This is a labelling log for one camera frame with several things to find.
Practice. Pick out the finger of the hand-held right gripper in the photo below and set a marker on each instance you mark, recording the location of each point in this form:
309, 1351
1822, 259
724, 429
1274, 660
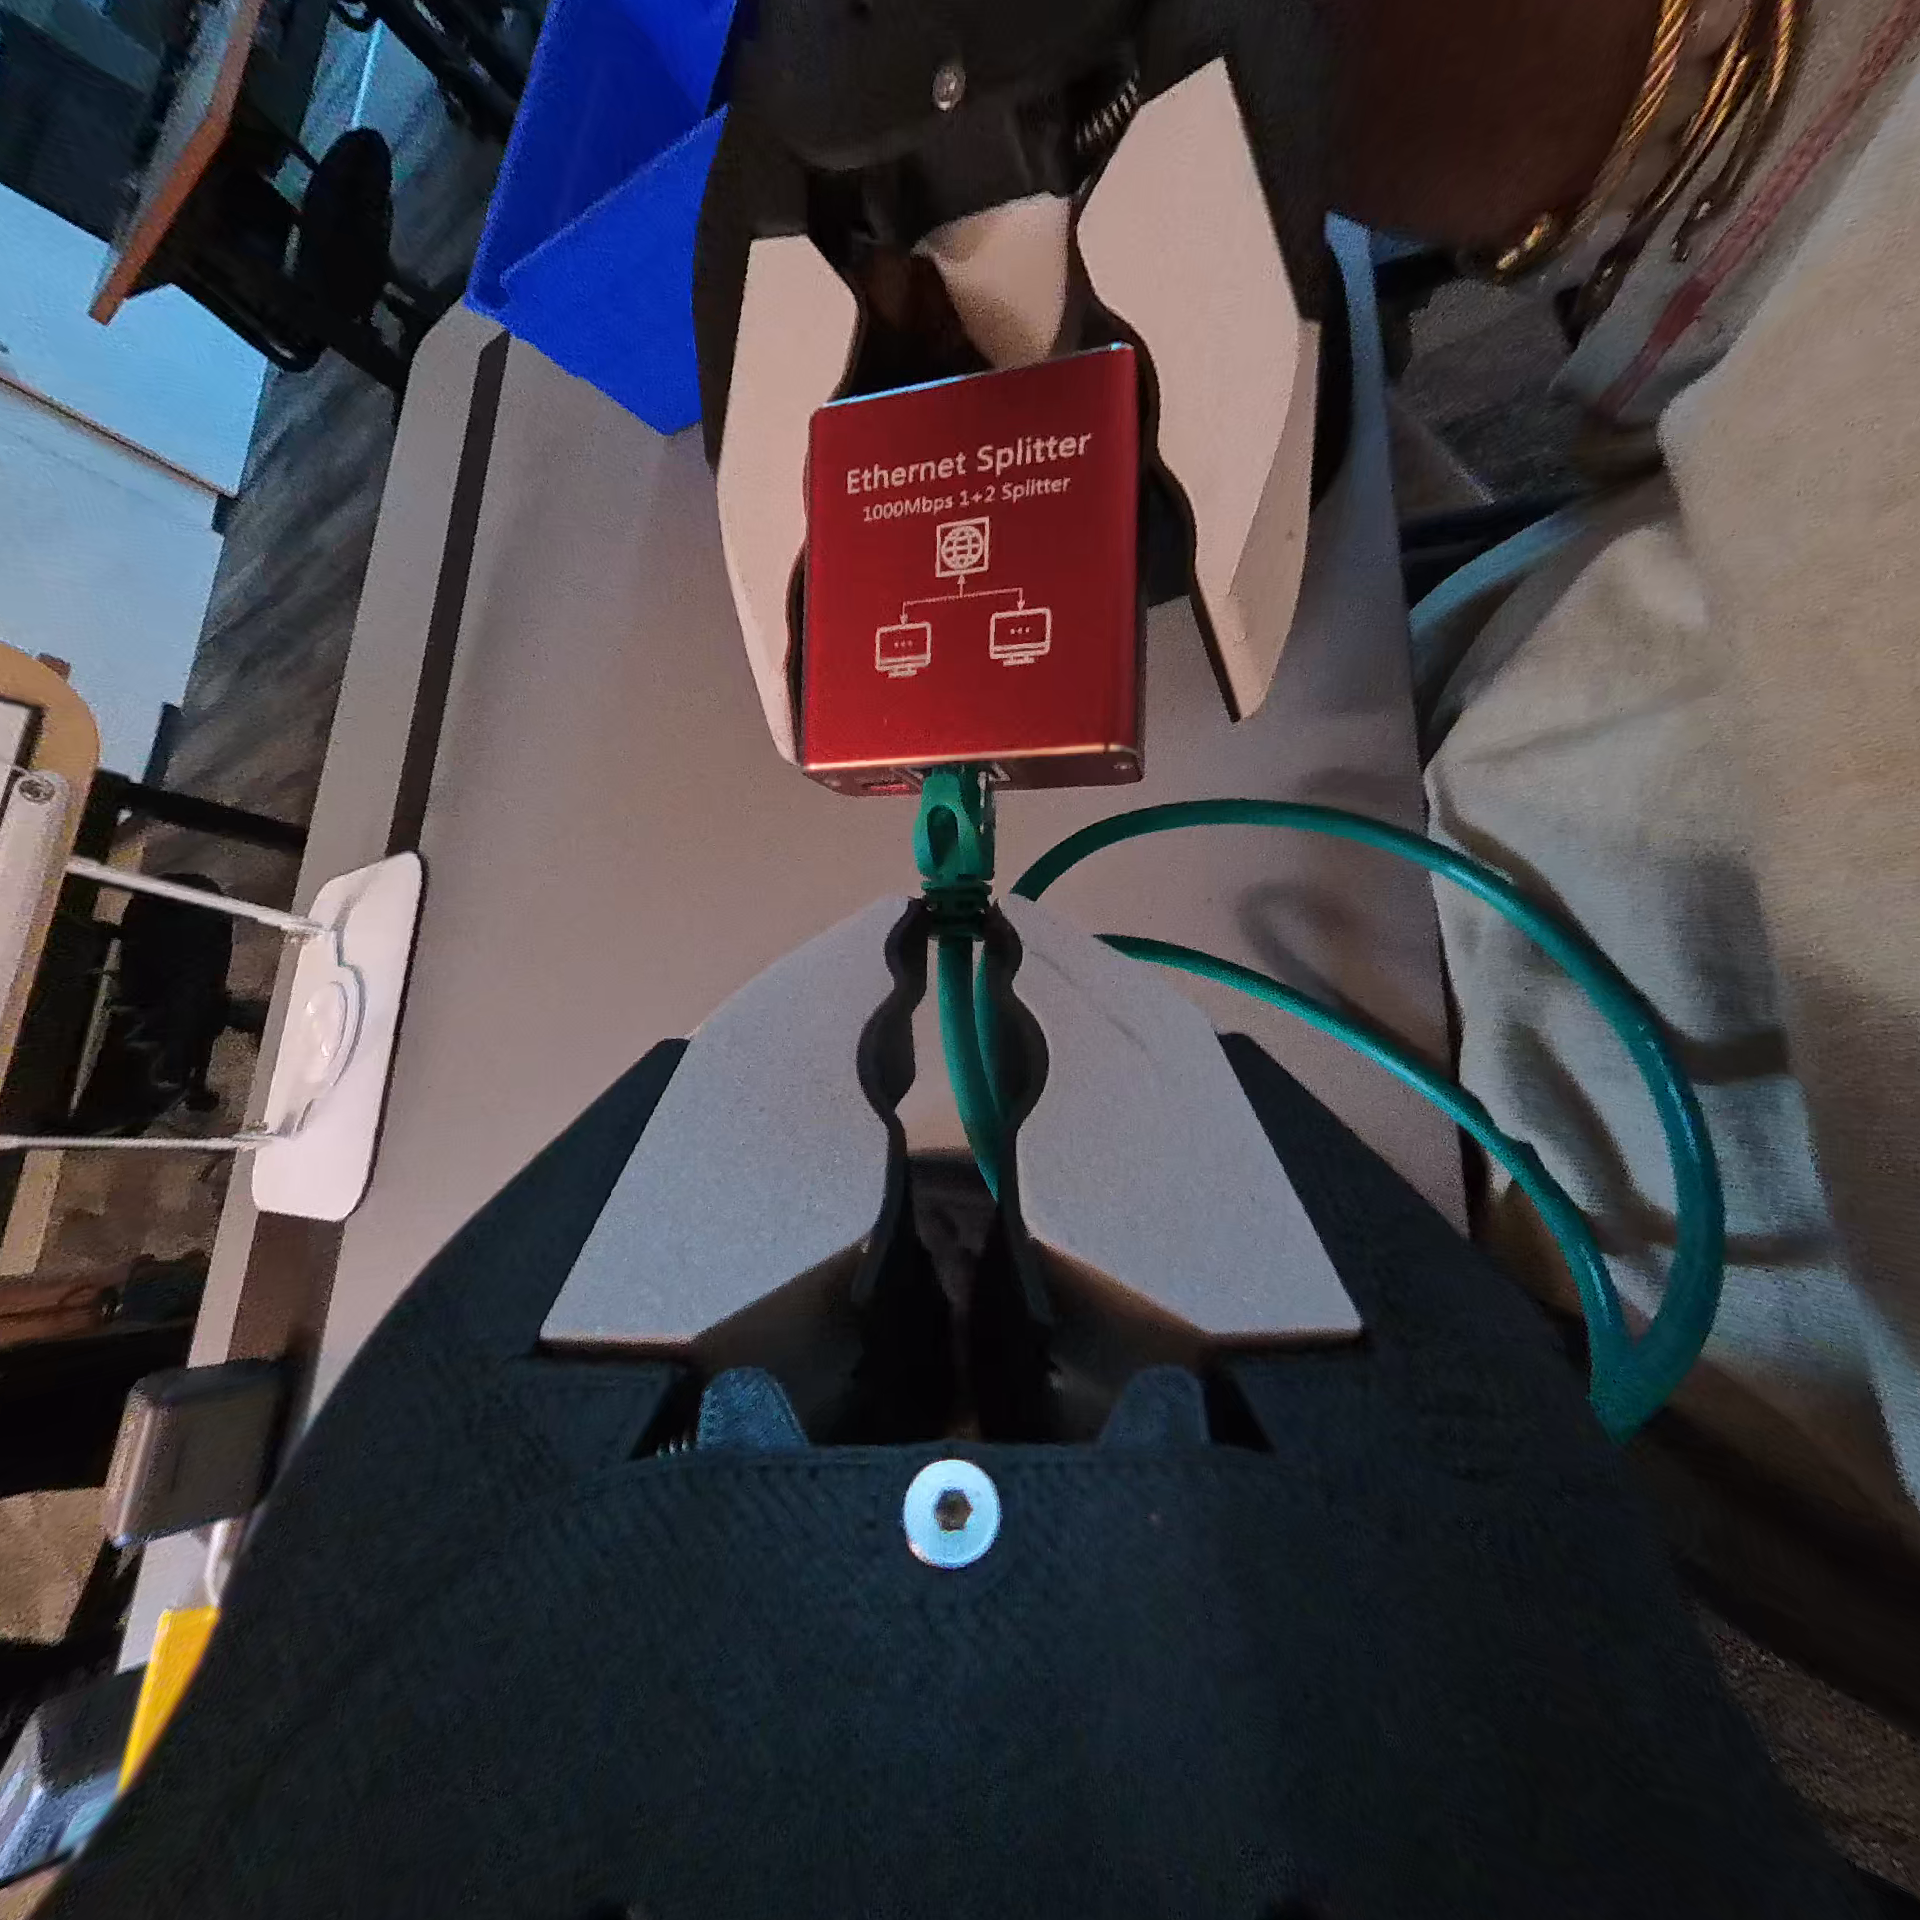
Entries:
759, 480
1244, 374

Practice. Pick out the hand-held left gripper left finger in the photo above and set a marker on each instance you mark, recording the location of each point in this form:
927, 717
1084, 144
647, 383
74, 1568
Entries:
720, 1185

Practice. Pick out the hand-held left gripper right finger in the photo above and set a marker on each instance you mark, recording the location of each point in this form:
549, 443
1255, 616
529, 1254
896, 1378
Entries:
1184, 1185

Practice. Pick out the red ethernet splitter box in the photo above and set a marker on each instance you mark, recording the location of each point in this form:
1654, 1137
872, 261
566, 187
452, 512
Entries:
975, 600

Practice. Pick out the person's right hand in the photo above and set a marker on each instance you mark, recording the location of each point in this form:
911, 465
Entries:
1471, 120

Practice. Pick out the black office chair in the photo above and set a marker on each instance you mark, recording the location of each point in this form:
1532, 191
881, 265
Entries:
339, 240

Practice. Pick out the wood-edged office desk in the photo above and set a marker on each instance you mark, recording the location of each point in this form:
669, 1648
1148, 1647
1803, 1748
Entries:
172, 164

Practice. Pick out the yellow plastic bin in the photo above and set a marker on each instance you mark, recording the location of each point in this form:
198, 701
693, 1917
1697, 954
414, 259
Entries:
164, 1695

